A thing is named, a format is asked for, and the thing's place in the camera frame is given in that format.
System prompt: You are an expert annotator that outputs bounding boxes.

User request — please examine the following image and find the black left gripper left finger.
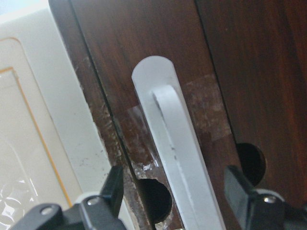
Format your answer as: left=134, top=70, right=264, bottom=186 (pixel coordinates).
left=99, top=165, right=124, bottom=217

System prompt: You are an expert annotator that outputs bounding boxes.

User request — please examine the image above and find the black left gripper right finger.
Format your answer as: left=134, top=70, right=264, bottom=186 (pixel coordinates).
left=224, top=165, right=253, bottom=230

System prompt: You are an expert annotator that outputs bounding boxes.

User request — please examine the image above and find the white drawer handle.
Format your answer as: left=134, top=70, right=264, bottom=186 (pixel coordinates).
left=131, top=56, right=225, bottom=230

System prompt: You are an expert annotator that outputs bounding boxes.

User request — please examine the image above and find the dark wooden drawer cabinet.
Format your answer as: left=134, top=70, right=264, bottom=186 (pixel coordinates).
left=47, top=0, right=307, bottom=230

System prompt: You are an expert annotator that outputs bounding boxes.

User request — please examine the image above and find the cream plastic storage box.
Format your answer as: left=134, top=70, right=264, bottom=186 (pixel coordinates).
left=0, top=0, right=133, bottom=230

